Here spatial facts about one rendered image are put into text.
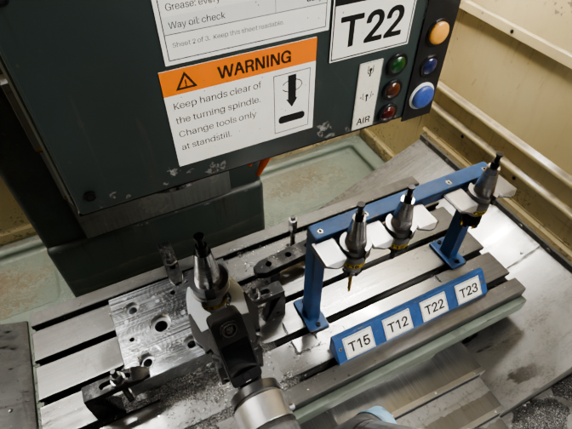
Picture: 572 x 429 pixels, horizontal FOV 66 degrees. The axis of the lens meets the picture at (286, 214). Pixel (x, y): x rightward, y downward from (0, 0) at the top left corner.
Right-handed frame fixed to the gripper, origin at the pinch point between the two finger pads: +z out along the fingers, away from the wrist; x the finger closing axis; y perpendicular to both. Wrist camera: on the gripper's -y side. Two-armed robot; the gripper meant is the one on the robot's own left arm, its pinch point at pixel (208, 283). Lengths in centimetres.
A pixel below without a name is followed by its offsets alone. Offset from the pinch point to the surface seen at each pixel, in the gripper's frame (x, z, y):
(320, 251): 22.9, 2.4, 7.1
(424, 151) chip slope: 98, 52, 45
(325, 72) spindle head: 15.6, -6.2, -37.5
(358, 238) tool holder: 29.2, -0.6, 3.2
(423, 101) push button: 29.4, -7.2, -30.8
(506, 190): 69, -1, 7
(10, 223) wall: -50, 96, 59
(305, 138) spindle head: 13.5, -6.3, -29.8
